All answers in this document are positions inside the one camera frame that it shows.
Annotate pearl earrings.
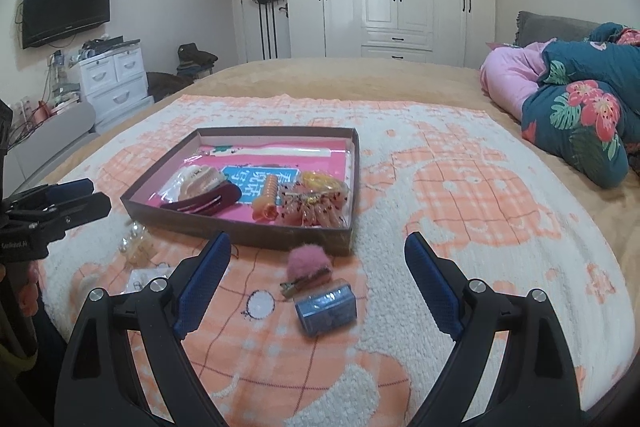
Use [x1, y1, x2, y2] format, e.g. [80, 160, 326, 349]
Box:
[118, 222, 154, 267]

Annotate small white earring card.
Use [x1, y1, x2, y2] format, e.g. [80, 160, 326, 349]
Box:
[122, 267, 174, 294]

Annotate beige claw hair clip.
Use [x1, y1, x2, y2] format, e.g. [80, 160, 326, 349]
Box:
[158, 165, 227, 204]

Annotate orange spiral hair tie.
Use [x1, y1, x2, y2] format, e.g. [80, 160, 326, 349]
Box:
[250, 173, 281, 223]

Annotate small blue clear box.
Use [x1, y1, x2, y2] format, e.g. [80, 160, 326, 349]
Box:
[294, 280, 357, 337]

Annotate yellow hair accessory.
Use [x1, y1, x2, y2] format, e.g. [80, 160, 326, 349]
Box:
[299, 170, 345, 195]

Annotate sheer red-dotted bow hairclip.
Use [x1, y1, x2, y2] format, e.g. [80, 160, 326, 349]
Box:
[276, 183, 349, 229]

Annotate left hand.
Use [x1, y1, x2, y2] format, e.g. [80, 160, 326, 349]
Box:
[1, 261, 39, 317]

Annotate white drawer cabinet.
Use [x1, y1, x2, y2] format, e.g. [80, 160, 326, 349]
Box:
[70, 41, 154, 134]

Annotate peach white fleece blanket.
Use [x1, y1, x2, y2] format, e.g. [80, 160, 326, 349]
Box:
[40, 95, 636, 426]

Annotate pink book in box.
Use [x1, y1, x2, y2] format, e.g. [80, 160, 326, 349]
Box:
[148, 139, 354, 229]

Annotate dark clothes pile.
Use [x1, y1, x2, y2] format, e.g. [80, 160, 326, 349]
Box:
[177, 42, 218, 76]

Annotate shallow brown cardboard box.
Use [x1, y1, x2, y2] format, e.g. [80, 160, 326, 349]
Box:
[122, 127, 359, 256]

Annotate teal floral quilt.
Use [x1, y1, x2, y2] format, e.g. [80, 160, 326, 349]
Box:
[521, 23, 639, 188]

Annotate pink quilt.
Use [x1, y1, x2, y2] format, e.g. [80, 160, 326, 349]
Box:
[480, 40, 553, 121]

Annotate grey pillow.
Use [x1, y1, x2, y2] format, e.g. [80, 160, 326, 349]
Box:
[514, 11, 599, 48]

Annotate black wall television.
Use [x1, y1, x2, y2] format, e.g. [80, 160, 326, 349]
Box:
[22, 0, 111, 49]

